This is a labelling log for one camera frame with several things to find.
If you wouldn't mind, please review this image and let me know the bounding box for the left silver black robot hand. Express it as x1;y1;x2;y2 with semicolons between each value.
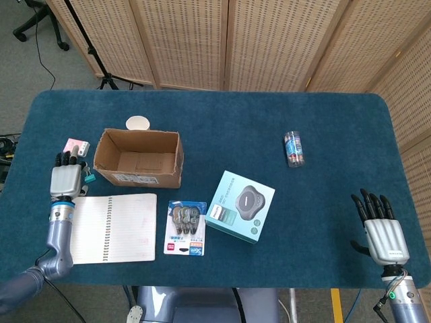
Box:
49;144;90;198

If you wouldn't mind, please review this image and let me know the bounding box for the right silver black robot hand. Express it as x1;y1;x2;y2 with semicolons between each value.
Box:
350;188;411;268

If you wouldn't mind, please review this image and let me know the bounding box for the teal binder clip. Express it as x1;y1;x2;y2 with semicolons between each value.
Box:
81;164;97;184

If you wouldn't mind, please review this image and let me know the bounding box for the pink and white small device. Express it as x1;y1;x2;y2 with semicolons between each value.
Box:
63;137;91;158

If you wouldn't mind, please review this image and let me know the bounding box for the open brown cardboard box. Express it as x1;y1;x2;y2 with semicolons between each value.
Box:
93;128;185;190

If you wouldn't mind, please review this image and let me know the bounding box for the open spiral lined notebook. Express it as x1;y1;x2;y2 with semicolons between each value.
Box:
69;193;158;265

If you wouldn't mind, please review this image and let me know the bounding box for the teal Philips speaker box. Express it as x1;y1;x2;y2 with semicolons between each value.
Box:
204;170;276;244

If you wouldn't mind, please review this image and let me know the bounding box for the white paper cup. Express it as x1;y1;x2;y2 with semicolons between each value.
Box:
125;115;151;131

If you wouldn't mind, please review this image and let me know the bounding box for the white table leg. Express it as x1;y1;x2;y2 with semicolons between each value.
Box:
288;288;299;323

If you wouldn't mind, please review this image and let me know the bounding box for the clear plastic snack jar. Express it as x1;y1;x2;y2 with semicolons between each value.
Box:
283;130;306;168

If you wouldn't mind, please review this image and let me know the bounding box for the correction tape blister pack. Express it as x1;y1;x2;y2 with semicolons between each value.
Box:
163;200;207;258

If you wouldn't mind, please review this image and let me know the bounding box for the black tripod stand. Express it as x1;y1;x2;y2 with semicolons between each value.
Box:
63;0;144;91

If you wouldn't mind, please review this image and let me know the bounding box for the black office chair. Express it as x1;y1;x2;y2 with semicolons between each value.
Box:
12;0;71;52

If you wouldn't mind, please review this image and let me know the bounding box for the blue table cloth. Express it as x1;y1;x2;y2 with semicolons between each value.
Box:
0;89;431;290

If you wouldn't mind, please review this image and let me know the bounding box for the blue-grey robot torso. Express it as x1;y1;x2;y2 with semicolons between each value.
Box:
126;285;280;323

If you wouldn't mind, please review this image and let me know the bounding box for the black cable bundle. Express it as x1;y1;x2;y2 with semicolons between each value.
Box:
0;133;21;166

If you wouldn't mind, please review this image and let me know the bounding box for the black floor cable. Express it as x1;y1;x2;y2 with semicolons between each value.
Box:
32;0;57;91

